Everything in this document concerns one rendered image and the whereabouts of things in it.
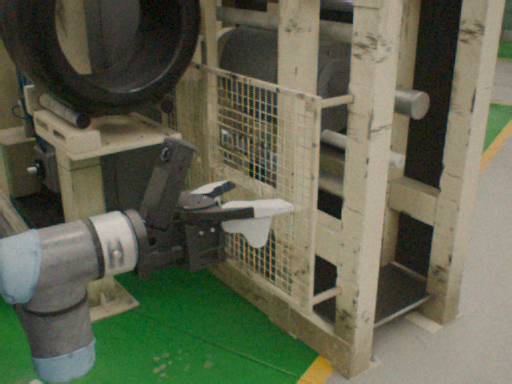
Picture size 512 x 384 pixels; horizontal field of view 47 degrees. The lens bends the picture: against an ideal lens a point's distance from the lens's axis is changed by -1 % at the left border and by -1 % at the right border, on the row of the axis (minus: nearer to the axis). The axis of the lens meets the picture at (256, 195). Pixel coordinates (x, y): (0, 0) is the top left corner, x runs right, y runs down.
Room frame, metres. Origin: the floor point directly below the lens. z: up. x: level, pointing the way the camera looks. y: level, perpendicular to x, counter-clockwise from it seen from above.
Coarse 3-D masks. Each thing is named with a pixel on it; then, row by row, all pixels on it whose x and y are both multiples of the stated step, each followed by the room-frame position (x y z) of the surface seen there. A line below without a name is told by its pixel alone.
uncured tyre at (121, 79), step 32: (0, 0) 1.73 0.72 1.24; (32, 0) 1.61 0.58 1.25; (160, 0) 2.10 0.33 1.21; (192, 0) 1.89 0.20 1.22; (0, 32) 1.75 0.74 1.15; (32, 32) 1.61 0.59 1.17; (160, 32) 2.10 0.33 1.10; (192, 32) 1.89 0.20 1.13; (32, 64) 1.62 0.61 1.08; (64, 64) 1.63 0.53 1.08; (128, 64) 2.05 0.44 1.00; (160, 64) 2.02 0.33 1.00; (64, 96) 1.66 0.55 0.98; (96, 96) 1.69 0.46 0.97; (128, 96) 1.74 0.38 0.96; (160, 96) 1.84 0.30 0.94
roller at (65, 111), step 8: (40, 96) 1.95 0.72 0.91; (48, 96) 1.91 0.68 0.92; (48, 104) 1.87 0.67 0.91; (56, 104) 1.83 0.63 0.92; (64, 104) 1.80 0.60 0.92; (56, 112) 1.82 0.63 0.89; (64, 112) 1.76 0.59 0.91; (72, 112) 1.72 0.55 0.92; (80, 112) 1.71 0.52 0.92; (72, 120) 1.70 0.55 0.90; (80, 120) 1.68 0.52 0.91; (88, 120) 1.69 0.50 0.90
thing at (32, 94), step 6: (24, 90) 1.94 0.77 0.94; (30, 90) 1.94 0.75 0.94; (36, 90) 1.95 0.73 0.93; (30, 96) 1.93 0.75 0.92; (36, 96) 1.94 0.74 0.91; (30, 102) 1.93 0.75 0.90; (36, 102) 1.94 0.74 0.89; (30, 108) 1.93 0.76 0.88; (36, 108) 1.94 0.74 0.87; (42, 108) 1.95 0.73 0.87; (30, 114) 1.93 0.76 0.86
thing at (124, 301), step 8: (120, 296) 2.13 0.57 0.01; (128, 296) 2.13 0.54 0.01; (112, 304) 2.07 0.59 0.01; (120, 304) 2.07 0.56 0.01; (128, 304) 2.07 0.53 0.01; (136, 304) 2.07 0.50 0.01; (96, 312) 2.01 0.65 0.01; (104, 312) 2.01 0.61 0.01; (112, 312) 2.01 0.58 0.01; (120, 312) 2.02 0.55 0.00; (96, 320) 1.96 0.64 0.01
